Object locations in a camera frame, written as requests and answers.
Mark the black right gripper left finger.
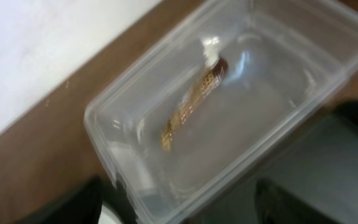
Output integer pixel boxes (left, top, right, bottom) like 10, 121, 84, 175
15, 176, 137, 224

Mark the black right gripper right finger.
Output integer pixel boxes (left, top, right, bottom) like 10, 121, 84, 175
255, 178, 338, 224

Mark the gold snack wrapper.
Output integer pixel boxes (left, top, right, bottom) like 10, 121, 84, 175
160, 57, 229, 152

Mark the black rectangular tray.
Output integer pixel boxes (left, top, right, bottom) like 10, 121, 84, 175
191, 100, 358, 223

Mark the clear plastic bin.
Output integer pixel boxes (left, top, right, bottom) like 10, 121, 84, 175
84, 0, 358, 223

